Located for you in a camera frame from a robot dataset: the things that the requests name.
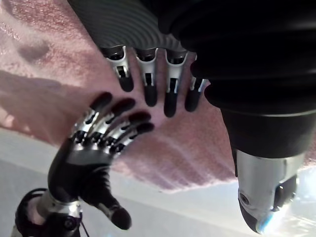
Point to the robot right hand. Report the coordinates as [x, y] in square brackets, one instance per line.
[76, 170]

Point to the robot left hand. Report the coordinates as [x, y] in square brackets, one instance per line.
[247, 61]

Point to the pink towel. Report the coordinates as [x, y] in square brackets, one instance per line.
[61, 81]

